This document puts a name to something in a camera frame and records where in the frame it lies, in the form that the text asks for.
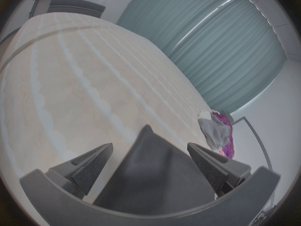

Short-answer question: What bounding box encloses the bed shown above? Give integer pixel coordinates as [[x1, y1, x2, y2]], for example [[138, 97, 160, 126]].
[[0, 12, 274, 207]]

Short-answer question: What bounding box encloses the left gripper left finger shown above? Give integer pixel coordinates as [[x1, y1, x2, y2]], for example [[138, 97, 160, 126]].
[[48, 143, 114, 197]]

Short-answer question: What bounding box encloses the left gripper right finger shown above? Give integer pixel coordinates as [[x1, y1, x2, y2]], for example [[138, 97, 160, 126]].
[[187, 143, 252, 196]]

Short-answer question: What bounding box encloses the grey knit garment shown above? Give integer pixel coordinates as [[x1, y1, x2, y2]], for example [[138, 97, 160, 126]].
[[198, 116, 232, 149]]

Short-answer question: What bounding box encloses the black T-shirt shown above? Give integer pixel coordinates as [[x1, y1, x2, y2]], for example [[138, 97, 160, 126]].
[[94, 124, 215, 215]]

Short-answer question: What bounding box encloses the blue-green curtain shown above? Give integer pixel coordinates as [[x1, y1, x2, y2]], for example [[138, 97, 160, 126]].
[[162, 0, 288, 112], [116, 0, 239, 56]]

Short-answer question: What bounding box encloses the black chest of drawers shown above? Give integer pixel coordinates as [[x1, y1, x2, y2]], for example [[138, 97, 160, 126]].
[[47, 0, 106, 18]]

